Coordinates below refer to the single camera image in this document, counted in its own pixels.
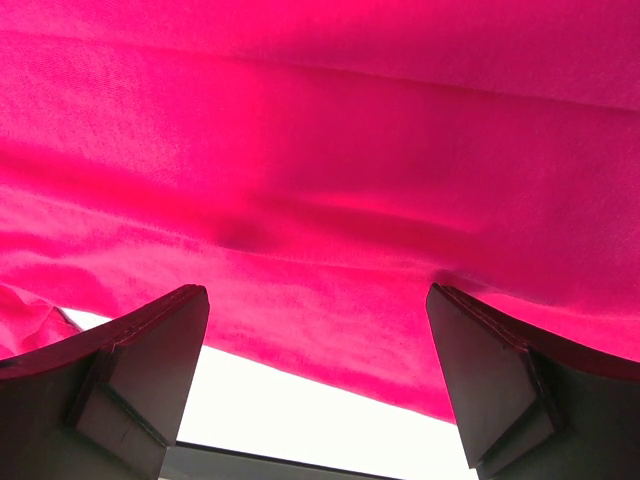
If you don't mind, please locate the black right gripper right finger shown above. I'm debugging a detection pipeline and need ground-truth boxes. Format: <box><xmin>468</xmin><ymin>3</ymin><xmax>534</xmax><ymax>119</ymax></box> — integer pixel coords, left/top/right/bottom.
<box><xmin>426</xmin><ymin>284</ymin><xmax>639</xmax><ymax>480</ymax></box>

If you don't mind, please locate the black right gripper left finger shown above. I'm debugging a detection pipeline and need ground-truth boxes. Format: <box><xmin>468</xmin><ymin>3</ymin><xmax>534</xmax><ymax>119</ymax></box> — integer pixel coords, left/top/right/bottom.
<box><xmin>1</xmin><ymin>285</ymin><xmax>209</xmax><ymax>479</ymax></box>

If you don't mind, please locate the pink t-shirt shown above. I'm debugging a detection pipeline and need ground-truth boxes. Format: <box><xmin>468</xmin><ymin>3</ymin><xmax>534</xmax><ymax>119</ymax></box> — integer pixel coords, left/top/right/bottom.
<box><xmin>1</xmin><ymin>1</ymin><xmax>639</xmax><ymax>420</ymax></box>

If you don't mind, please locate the aluminium front frame rail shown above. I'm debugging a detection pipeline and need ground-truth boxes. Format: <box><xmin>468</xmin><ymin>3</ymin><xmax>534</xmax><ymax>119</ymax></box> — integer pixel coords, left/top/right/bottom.
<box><xmin>157</xmin><ymin>440</ymin><xmax>481</xmax><ymax>480</ymax></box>

